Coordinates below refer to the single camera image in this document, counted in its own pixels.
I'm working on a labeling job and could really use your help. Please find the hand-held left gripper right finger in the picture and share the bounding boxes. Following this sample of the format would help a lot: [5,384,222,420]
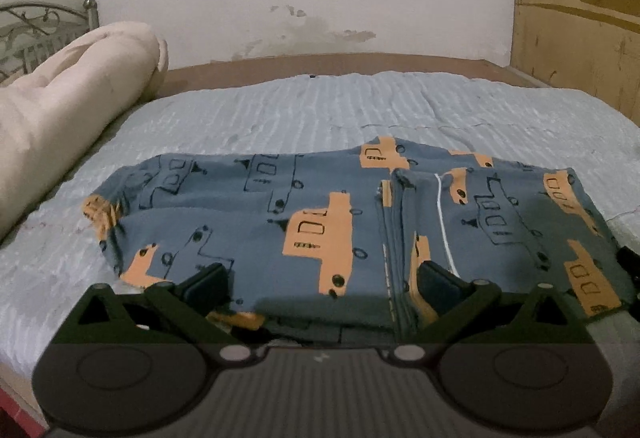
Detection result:
[389,260,596,367]

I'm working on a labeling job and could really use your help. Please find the rolled cream comforter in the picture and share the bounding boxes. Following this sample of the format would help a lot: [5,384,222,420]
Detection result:
[0,21,170,245]

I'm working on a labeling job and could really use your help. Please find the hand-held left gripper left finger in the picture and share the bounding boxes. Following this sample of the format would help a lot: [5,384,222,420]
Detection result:
[54,262,257,367]

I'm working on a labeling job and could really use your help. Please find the red bed side rail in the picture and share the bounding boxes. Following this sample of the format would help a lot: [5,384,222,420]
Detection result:
[0,385,48,438]

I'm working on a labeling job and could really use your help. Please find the ornate metal headboard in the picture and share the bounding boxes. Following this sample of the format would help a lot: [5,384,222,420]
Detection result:
[0,0,100,87]

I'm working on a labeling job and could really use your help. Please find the blue pants with orange print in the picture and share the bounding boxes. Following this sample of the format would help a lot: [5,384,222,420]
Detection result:
[81,135,632,345]

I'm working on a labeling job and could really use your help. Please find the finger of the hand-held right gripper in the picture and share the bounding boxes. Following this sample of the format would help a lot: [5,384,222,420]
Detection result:
[617,244,640,305]

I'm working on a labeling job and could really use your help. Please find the brown wooden bed base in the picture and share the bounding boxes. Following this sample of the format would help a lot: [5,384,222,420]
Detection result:
[150,51,547,100]

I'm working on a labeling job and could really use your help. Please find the light blue quilted bed cover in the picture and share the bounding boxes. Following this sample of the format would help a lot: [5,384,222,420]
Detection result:
[0,70,640,371]

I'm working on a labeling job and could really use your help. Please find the plywood board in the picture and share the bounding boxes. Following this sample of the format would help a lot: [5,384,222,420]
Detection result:
[507,0,640,127]

